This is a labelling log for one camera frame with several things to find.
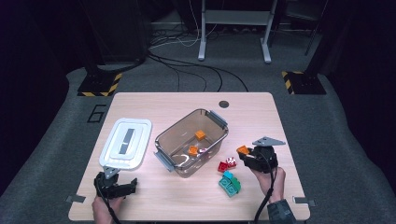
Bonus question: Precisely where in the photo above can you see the black equipment cabinet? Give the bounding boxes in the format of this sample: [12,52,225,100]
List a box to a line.
[99,0,149,63]

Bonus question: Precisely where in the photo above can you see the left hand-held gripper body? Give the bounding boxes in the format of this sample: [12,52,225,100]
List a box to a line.
[93,166,121,200]

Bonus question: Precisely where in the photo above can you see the person's left hand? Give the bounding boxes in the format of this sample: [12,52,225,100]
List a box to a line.
[91,195,125,224]

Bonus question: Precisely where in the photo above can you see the white floor cable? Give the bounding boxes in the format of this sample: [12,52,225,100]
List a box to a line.
[148,0,219,49]

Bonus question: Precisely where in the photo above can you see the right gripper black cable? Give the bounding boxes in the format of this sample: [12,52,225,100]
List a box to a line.
[253,150,278,224]

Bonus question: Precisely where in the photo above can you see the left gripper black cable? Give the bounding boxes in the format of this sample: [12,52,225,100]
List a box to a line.
[96,178,123,224]

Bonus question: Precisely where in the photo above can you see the green building block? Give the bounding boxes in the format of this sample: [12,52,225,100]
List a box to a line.
[231,177,243,192]

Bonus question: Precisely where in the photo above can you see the white box lid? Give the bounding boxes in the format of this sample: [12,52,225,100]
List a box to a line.
[98,118,153,171]

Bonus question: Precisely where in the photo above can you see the person's right hand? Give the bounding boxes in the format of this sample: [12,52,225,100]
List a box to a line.
[251,166,287,204]

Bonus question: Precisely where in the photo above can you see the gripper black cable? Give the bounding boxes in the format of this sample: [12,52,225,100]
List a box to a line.
[253,150,278,224]
[96,178,123,224]

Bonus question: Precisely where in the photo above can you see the grey tape strip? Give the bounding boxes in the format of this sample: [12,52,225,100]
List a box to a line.
[292,196,318,207]
[64,194,87,203]

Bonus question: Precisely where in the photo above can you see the thin black stand leg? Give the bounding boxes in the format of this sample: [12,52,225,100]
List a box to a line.
[304,18,322,57]

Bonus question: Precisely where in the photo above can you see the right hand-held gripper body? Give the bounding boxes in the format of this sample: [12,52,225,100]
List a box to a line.
[250,135,287,174]

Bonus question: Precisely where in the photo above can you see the grey metal table frame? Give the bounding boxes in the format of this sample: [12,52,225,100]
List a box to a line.
[197,0,279,64]

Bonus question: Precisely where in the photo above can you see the black striped stand base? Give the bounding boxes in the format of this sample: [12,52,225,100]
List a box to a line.
[77,72,123,97]
[281,70,327,95]

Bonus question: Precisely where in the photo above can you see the clear brown storage box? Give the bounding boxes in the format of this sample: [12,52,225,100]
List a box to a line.
[153,107,230,179]

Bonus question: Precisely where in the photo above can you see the long black floor cable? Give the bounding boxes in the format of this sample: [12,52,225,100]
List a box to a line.
[148,51,249,92]

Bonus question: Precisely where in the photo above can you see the teal building block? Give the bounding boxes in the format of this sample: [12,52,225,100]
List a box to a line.
[224,184,240,198]
[218,176,232,189]

